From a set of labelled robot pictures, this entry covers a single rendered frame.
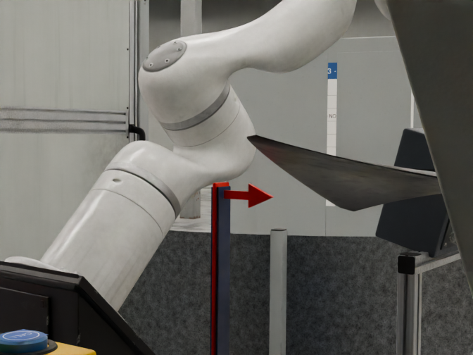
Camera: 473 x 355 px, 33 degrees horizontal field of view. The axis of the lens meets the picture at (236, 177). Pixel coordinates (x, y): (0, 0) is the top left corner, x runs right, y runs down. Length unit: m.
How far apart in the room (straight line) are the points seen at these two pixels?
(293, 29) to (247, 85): 5.92
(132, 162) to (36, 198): 1.50
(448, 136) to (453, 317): 2.17
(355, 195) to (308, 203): 6.13
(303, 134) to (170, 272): 4.54
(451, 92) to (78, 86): 2.40
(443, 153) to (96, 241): 0.73
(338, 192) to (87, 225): 0.38
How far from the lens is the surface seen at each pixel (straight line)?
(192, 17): 12.01
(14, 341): 0.65
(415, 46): 0.32
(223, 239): 0.83
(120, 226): 1.05
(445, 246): 1.36
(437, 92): 0.33
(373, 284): 2.41
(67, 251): 1.03
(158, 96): 1.14
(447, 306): 2.49
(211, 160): 1.18
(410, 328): 1.32
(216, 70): 1.14
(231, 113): 1.18
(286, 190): 6.99
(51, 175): 2.62
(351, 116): 6.80
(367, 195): 0.80
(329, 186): 0.78
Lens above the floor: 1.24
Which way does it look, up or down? 3 degrees down
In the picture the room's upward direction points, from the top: straight up
